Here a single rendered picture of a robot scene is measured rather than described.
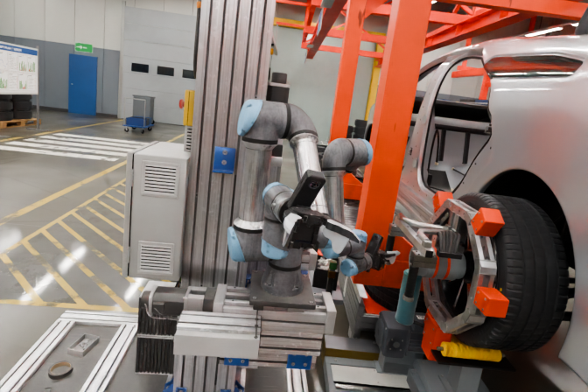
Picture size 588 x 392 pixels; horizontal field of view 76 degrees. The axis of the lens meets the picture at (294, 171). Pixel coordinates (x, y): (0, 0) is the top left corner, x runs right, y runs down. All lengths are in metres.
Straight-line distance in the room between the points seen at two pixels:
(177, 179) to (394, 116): 1.14
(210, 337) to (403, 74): 1.47
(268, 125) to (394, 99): 0.98
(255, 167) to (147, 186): 0.43
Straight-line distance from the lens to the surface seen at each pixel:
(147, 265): 1.53
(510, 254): 1.62
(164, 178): 1.40
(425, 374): 2.23
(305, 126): 1.19
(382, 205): 2.07
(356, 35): 3.97
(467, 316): 1.68
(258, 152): 1.19
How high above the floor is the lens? 1.48
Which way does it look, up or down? 11 degrees down
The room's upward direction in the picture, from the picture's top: 7 degrees clockwise
